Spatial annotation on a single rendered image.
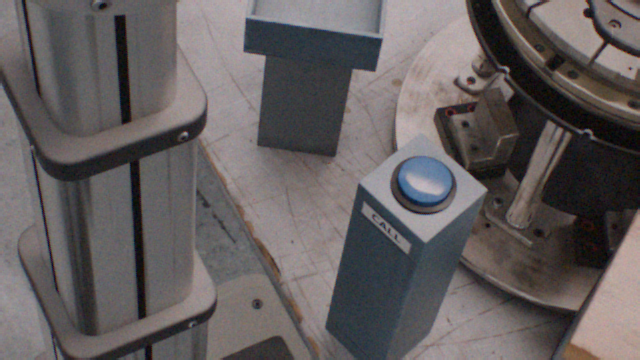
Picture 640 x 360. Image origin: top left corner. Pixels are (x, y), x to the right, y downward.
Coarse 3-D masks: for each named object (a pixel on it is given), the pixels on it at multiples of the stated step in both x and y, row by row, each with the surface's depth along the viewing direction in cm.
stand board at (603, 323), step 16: (624, 240) 89; (624, 256) 88; (608, 272) 87; (624, 272) 87; (608, 288) 86; (624, 288) 87; (592, 304) 86; (608, 304) 86; (624, 304) 86; (592, 320) 85; (608, 320) 85; (624, 320) 85; (576, 336) 84; (592, 336) 84; (608, 336) 84; (624, 336) 85; (576, 352) 84; (592, 352) 84; (608, 352) 84; (624, 352) 84
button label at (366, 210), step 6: (366, 204) 94; (366, 210) 94; (372, 210) 93; (366, 216) 95; (372, 216) 94; (378, 216) 93; (378, 222) 94; (384, 222) 93; (384, 228) 94; (390, 228) 93; (390, 234) 94; (396, 234) 93; (396, 240) 93; (402, 240) 93; (402, 246) 93; (408, 246) 93; (408, 252) 93
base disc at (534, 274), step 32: (448, 32) 131; (416, 64) 129; (448, 64) 129; (416, 96) 127; (448, 96) 127; (416, 128) 124; (512, 192) 122; (480, 224) 119; (480, 256) 117; (512, 256) 118; (544, 256) 118; (512, 288) 116; (544, 288) 116; (576, 288) 117
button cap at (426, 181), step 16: (416, 160) 93; (432, 160) 93; (400, 176) 92; (416, 176) 92; (432, 176) 92; (448, 176) 93; (400, 192) 92; (416, 192) 91; (432, 192) 92; (448, 192) 92
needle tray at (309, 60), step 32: (256, 0) 102; (288, 0) 102; (320, 0) 103; (352, 0) 103; (384, 0) 98; (256, 32) 97; (288, 32) 97; (320, 32) 96; (352, 32) 96; (288, 64) 112; (320, 64) 112; (352, 64) 99; (288, 96) 116; (320, 96) 116; (288, 128) 121; (320, 128) 120
